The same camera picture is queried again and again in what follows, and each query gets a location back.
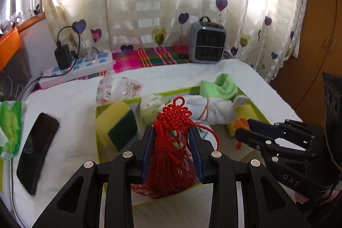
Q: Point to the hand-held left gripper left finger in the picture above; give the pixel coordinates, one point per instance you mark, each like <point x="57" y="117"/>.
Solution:
<point x="148" y="154"/>

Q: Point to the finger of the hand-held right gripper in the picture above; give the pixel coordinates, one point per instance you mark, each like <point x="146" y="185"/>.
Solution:
<point x="263" y="127"/>
<point x="251" y="138"/>

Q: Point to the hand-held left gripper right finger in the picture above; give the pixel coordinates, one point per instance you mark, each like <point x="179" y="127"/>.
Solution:
<point x="196" y="156"/>

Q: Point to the small orange tassel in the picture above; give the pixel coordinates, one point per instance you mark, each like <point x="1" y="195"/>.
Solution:
<point x="241" y="123"/>

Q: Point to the yellow green scouring sponge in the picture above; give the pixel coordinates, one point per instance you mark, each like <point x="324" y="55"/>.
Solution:
<point x="117" y="123"/>
<point x="244" y="113"/>

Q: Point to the red knot tassel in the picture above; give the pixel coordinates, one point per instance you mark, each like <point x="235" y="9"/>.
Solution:
<point x="171" y="164"/>

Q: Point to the printed cloth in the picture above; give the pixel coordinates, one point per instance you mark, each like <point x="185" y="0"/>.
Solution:
<point x="151" y="110"/>

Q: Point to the yellow-green cardboard box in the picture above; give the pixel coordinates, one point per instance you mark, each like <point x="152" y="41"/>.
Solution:
<point x="104" y="158"/>

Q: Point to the white cloth bundle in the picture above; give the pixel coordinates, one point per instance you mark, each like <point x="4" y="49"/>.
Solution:
<point x="211" y="110"/>

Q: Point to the light green cloth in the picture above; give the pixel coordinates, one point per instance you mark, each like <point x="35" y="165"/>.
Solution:
<point x="217" y="87"/>

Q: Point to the clear plastic wrapper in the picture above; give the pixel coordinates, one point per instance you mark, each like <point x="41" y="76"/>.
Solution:
<point x="123" y="87"/>

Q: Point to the plaid blanket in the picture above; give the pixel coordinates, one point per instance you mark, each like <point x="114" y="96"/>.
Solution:
<point x="160" y="55"/>

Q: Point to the grey desk heater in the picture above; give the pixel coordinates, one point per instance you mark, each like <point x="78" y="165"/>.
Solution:
<point x="208" y="42"/>

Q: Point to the white power strip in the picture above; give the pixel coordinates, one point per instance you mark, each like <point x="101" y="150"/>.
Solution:
<point x="80" y="67"/>

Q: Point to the black smartphone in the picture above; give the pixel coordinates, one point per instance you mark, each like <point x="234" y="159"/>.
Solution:
<point x="37" y="153"/>

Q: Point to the wooden cabinet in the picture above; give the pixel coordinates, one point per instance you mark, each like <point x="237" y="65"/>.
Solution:
<point x="320" y="30"/>

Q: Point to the black charger adapter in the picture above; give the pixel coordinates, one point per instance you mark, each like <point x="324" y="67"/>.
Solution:
<point x="63" y="57"/>

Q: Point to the green tissue packet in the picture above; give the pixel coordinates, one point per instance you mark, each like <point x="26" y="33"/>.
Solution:
<point x="12" y="131"/>

